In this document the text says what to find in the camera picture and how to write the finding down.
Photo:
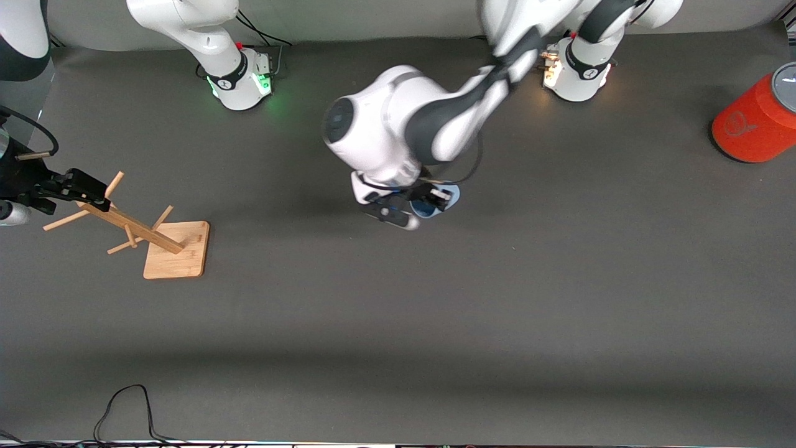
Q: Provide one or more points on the dark grey table mat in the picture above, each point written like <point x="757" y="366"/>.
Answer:
<point x="398" y="298"/>

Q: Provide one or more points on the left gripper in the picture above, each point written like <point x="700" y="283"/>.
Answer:
<point x="420" y="191"/>

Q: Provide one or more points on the orange cylindrical can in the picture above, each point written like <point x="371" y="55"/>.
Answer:
<point x="752" y="124"/>

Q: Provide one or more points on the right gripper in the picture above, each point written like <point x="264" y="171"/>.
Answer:
<point x="20" y="178"/>

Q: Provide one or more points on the light blue cup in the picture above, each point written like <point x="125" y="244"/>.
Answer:
<point x="453" y="203"/>

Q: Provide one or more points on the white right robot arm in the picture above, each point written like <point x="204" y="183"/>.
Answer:
<point x="217" y="43"/>

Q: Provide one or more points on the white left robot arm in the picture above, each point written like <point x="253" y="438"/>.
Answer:
<point x="385" y="124"/>

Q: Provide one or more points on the wooden mug tree rack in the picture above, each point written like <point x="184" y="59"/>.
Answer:
<point x="177" y="252"/>

